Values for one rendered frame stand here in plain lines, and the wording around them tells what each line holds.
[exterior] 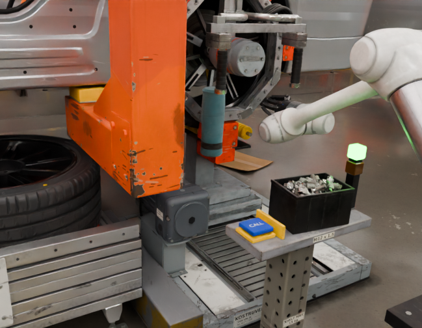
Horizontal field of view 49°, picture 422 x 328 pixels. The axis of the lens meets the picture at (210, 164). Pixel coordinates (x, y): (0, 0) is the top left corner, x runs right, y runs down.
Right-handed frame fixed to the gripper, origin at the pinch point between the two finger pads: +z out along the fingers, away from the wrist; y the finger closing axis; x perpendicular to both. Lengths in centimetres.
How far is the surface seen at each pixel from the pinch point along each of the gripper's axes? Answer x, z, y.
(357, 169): 9, -71, -15
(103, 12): 74, 5, -24
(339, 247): -50, -43, -29
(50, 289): 45, -39, -101
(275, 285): 4, -70, -58
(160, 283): 11, -36, -83
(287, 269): 10, -74, -52
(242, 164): -79, 75, -10
